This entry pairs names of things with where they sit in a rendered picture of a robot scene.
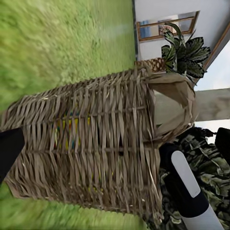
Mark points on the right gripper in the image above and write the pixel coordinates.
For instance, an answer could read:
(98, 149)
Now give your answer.
(120, 143)

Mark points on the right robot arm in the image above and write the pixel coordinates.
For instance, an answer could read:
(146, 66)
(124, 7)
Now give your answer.
(184, 188)

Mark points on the wicker basket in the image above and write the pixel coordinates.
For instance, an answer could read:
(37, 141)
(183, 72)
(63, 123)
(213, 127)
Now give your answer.
(72, 167)

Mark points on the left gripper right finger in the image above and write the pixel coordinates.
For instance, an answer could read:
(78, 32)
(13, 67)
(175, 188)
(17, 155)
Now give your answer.
(222, 141)

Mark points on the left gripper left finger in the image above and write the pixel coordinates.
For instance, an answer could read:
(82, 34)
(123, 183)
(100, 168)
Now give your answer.
(11, 144)

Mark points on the easter egg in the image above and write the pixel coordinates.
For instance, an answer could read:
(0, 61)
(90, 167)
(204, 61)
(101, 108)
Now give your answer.
(58, 124)

